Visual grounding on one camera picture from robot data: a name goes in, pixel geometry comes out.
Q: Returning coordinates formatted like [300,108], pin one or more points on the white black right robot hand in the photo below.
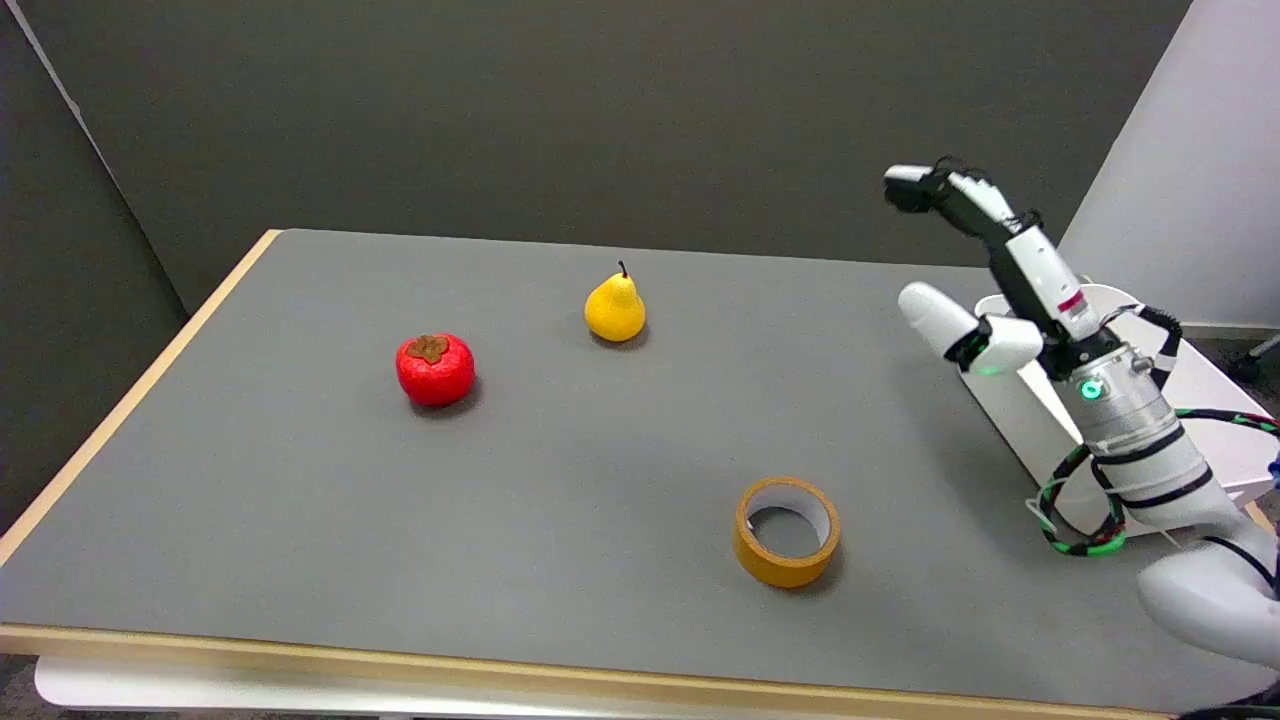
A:
[1040,275]

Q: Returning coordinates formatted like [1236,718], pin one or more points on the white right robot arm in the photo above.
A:
[1165,470]

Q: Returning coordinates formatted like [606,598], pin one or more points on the yellow tape roll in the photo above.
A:
[787,531]

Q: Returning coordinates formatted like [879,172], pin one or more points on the yellow pear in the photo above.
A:
[614,305]

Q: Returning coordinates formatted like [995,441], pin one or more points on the grey table mat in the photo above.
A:
[560,460]

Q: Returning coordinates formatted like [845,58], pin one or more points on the red persimmon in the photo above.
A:
[435,369]

